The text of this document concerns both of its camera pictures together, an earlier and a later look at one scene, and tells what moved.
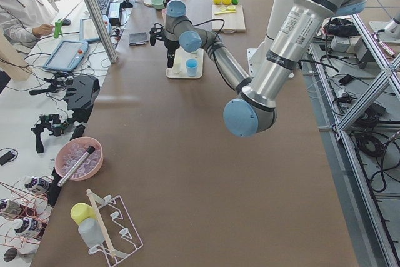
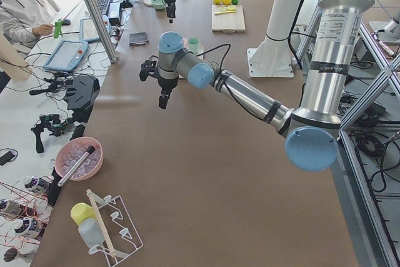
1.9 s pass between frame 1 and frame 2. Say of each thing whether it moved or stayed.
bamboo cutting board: stayed
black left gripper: moved
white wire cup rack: stayed
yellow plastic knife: stayed
